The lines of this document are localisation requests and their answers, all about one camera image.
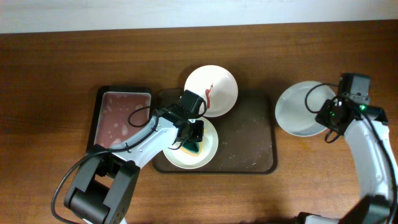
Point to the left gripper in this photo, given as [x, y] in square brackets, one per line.
[198, 136]

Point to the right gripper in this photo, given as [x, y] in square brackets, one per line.
[324, 108]

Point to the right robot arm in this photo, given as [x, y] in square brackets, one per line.
[365, 130]

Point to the brown serving tray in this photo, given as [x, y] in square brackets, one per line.
[246, 140]

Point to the black tray with red water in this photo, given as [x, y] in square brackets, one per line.
[118, 112]

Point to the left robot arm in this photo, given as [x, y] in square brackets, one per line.
[105, 180]

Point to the white plate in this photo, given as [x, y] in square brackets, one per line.
[185, 159]
[216, 86]

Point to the white plate top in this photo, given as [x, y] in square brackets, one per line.
[216, 86]

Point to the green yellow sponge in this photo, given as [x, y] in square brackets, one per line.
[191, 148]

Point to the grey-white plate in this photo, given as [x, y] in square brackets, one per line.
[294, 106]

